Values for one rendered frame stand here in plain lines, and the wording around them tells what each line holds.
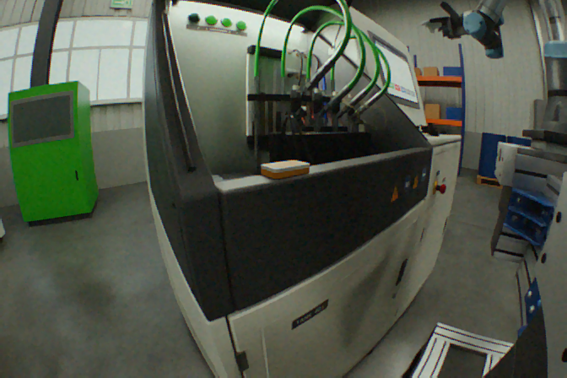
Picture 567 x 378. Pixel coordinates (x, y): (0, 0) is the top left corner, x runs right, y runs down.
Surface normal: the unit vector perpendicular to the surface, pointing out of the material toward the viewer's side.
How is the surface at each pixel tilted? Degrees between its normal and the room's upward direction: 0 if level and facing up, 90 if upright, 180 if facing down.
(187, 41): 90
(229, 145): 90
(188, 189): 43
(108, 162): 90
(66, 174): 90
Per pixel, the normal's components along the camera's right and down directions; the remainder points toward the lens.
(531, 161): -0.73, 0.14
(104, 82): 0.69, 0.15
